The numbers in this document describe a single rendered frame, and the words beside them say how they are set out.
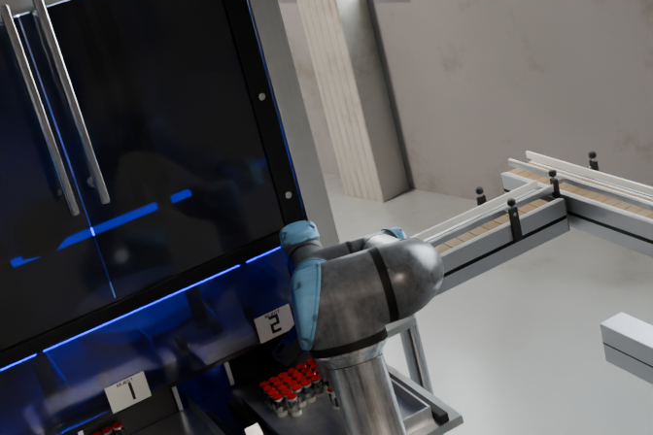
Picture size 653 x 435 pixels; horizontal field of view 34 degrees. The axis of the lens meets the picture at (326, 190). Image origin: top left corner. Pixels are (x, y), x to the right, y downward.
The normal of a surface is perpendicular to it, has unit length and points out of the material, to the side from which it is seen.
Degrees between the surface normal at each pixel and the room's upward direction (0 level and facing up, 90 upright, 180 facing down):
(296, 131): 90
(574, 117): 90
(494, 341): 0
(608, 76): 90
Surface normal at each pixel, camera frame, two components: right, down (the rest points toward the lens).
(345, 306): 0.10, -0.03
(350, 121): -0.73, 0.40
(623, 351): -0.85, 0.37
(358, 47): 0.64, 0.13
